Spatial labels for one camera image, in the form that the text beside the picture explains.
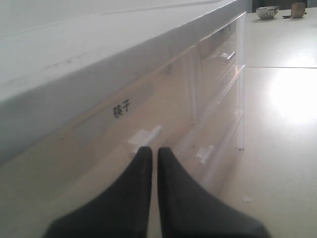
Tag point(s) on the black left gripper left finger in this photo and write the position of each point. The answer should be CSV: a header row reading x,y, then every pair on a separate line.
x,y
121,211

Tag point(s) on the white translucent drawer cabinet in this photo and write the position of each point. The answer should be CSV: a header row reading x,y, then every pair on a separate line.
x,y
69,69

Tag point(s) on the metal bowl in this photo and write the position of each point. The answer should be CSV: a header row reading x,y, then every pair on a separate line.
x,y
267,12

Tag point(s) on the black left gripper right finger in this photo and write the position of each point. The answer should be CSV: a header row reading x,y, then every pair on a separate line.
x,y
188,211

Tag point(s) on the brown cup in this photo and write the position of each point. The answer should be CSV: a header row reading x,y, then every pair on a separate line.
x,y
298,10

